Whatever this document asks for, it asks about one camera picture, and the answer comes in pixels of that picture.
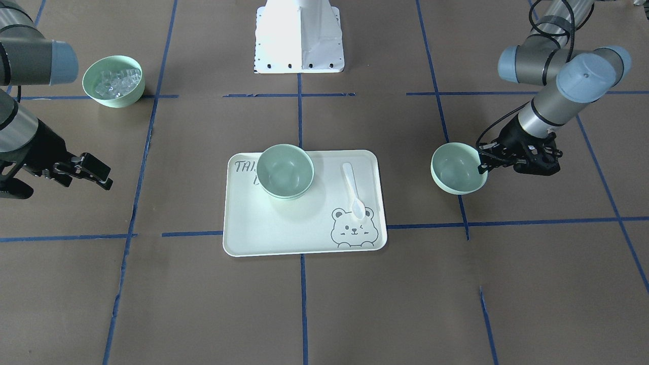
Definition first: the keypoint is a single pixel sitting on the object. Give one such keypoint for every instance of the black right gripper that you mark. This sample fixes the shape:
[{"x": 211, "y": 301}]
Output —
[{"x": 44, "y": 145}]

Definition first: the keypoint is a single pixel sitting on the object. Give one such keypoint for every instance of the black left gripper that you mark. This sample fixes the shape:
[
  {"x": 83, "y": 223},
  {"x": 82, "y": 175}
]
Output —
[{"x": 513, "y": 138}]

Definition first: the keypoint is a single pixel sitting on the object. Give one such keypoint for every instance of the lone green bowl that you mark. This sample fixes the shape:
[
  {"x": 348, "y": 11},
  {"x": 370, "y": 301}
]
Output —
[{"x": 455, "y": 169}]

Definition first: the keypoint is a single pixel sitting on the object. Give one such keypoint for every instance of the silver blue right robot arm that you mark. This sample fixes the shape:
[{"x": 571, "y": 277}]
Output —
[{"x": 29, "y": 58}]

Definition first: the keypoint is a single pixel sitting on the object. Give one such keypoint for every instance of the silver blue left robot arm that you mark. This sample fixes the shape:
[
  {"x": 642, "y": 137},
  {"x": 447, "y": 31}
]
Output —
[{"x": 570, "y": 79}]

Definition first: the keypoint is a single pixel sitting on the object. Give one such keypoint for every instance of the green bowl with ice cubes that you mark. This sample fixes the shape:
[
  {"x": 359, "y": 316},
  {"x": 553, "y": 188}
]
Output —
[{"x": 115, "y": 81}]

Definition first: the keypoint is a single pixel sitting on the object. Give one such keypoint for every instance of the white plastic spoon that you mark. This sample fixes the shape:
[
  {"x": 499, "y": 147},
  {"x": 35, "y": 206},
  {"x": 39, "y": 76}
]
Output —
[{"x": 357, "y": 206}]

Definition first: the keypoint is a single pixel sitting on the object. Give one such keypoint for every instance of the cream bear print tray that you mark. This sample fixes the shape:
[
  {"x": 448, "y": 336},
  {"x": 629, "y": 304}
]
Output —
[{"x": 320, "y": 221}]

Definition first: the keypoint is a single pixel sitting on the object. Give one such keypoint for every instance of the green bowl on tray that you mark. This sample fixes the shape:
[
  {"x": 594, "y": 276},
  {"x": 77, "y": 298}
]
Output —
[{"x": 286, "y": 195}]

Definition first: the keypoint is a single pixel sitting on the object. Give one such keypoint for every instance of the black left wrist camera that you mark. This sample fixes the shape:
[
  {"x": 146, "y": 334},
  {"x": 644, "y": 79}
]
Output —
[{"x": 538, "y": 156}]

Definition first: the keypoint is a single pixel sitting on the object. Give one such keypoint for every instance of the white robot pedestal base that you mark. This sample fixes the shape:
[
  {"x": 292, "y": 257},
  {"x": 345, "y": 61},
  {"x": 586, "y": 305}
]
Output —
[{"x": 298, "y": 37}]

